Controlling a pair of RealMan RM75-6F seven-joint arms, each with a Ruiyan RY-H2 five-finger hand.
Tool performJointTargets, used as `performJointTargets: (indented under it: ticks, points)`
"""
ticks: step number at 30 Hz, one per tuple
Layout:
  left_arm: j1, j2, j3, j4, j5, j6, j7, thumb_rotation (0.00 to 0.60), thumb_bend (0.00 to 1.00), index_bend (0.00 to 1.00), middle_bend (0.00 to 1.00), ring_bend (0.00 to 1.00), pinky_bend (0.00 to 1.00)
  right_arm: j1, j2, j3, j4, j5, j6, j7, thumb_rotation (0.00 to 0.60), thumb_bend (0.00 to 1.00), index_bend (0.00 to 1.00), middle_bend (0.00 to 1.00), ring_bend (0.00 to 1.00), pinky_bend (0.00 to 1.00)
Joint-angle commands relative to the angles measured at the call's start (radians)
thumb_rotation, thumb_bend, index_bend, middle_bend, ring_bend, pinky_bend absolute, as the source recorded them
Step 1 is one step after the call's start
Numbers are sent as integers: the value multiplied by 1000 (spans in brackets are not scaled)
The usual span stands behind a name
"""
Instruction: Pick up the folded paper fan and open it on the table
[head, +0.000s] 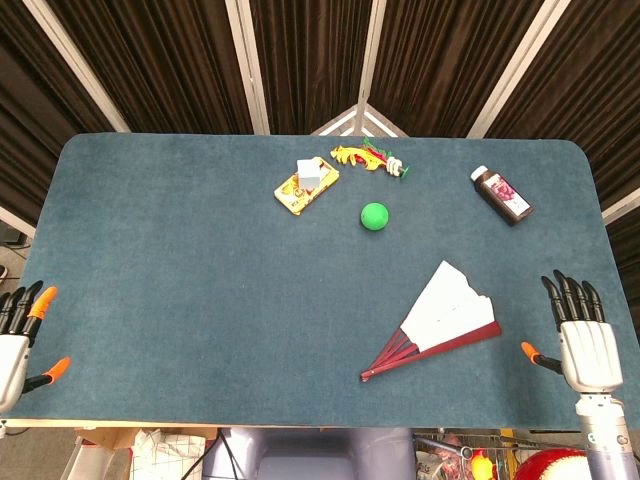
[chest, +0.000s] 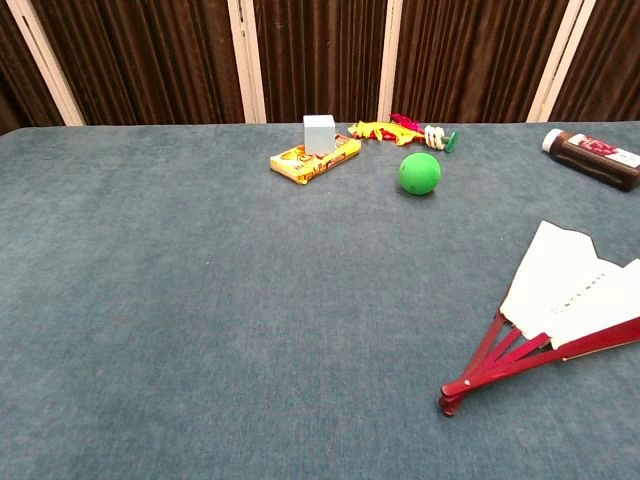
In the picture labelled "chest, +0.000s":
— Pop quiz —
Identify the red yellow feather shuttlecock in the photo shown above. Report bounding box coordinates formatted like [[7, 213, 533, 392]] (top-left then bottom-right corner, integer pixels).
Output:
[[347, 112, 459, 154]]

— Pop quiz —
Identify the white partition post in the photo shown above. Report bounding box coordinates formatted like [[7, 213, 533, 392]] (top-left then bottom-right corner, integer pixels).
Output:
[[377, 0, 404, 123], [5, 0, 86, 127], [526, 0, 597, 123], [227, 0, 267, 124]]

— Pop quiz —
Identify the red ribbed paper folding fan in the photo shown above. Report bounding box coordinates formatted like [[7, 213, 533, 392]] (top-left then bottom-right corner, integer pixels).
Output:
[[439, 219, 640, 419]]

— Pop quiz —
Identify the green ball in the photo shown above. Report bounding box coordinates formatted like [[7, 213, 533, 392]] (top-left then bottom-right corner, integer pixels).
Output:
[[398, 152, 443, 197]]

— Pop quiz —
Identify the pale blue cube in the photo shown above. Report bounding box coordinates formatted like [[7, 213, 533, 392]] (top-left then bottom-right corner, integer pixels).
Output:
[[302, 114, 337, 156]]

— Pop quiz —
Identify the yellow orange snack box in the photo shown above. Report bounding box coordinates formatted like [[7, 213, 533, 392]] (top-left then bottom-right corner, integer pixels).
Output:
[[269, 133, 363, 186]]

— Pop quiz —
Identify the brown pleated curtain panel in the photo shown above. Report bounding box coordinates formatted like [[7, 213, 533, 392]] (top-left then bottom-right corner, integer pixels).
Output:
[[252, 0, 389, 124], [30, 0, 246, 126], [391, 0, 570, 124], [0, 0, 65, 135], [548, 0, 640, 123]]

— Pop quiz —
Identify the brown bottle with white cap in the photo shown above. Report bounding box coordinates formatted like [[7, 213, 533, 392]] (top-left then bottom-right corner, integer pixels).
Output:
[[541, 128, 640, 193]]

